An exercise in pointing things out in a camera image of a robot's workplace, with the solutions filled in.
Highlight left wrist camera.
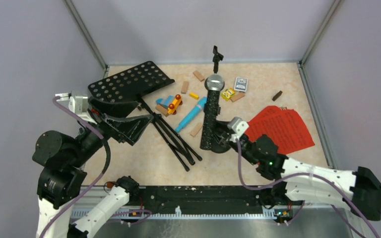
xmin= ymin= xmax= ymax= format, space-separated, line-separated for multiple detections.
xmin=55 ymin=92 xmax=96 ymax=124

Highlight dark brown wooden block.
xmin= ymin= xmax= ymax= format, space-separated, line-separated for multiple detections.
xmin=272 ymin=91 xmax=283 ymax=102

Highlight black silver-head microphone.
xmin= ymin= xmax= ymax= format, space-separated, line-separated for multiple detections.
xmin=200 ymin=73 xmax=225 ymax=150

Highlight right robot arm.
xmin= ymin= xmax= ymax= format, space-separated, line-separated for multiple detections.
xmin=212 ymin=118 xmax=381 ymax=221

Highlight blue yellow toy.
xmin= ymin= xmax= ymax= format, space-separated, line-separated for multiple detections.
xmin=155 ymin=94 xmax=183 ymax=117

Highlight red sheet music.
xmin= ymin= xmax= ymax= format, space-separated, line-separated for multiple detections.
xmin=245 ymin=106 xmax=315 ymax=155

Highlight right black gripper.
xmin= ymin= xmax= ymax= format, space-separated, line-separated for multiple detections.
xmin=207 ymin=119 xmax=259 ymax=166

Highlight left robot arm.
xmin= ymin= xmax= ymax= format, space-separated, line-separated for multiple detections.
xmin=32 ymin=94 xmax=153 ymax=238

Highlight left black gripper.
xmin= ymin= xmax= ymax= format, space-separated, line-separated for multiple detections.
xmin=69 ymin=94 xmax=155 ymax=166

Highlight blue toy microphone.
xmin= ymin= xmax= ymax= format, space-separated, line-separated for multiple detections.
xmin=175 ymin=97 xmax=207 ymax=133

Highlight small yellow block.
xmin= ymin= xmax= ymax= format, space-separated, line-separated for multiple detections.
xmin=189 ymin=93 xmax=199 ymax=100

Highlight black music stand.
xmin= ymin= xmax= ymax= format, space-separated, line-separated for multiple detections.
xmin=88 ymin=61 xmax=202 ymax=172

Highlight wooden block near card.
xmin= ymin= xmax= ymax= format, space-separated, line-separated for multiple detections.
xmin=230 ymin=92 xmax=246 ymax=102

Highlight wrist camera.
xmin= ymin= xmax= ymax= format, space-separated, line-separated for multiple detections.
xmin=55 ymin=92 xmax=96 ymax=124
xmin=227 ymin=117 xmax=249 ymax=142

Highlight light wooden block front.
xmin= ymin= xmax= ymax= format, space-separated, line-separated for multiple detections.
xmin=190 ymin=122 xmax=203 ymax=137

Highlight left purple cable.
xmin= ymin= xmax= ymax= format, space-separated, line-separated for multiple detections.
xmin=38 ymin=96 xmax=153 ymax=238

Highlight yellow toy block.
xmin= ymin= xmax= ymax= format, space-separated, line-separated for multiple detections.
xmin=221 ymin=88 xmax=236 ymax=101

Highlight light wooden block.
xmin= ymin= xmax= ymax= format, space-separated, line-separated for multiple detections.
xmin=181 ymin=81 xmax=189 ymax=94
xmin=190 ymin=122 xmax=203 ymax=137
xmin=193 ymin=70 xmax=205 ymax=82

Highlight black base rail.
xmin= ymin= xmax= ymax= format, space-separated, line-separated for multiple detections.
xmin=127 ymin=185 xmax=301 ymax=215

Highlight black round-base microphone stand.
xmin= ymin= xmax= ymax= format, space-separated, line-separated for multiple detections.
xmin=205 ymin=45 xmax=224 ymax=81

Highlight light wooden block middle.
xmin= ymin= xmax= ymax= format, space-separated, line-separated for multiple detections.
xmin=181 ymin=81 xmax=189 ymax=94

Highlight blue playing card box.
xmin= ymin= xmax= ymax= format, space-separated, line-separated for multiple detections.
xmin=234 ymin=77 xmax=249 ymax=93

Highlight light wooden block back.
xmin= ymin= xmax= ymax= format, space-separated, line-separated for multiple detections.
xmin=193 ymin=70 xmax=205 ymax=82

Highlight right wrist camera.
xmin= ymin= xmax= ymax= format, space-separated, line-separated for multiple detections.
xmin=227 ymin=117 xmax=249 ymax=142

